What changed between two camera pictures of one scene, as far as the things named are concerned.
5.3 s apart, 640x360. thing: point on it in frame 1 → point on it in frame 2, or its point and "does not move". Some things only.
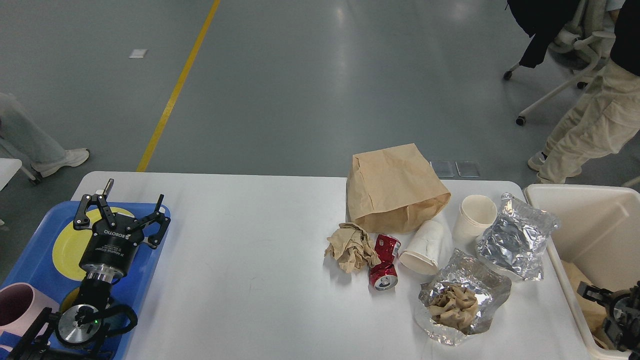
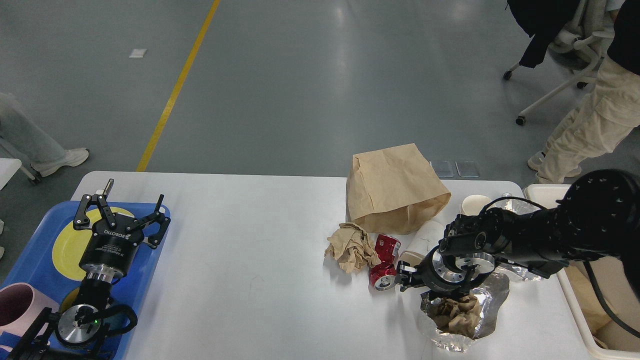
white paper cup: [427, 248] does not move
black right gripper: [622, 322] → [447, 272]
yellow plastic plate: [68, 249] does not move
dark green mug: [71, 299] does not move
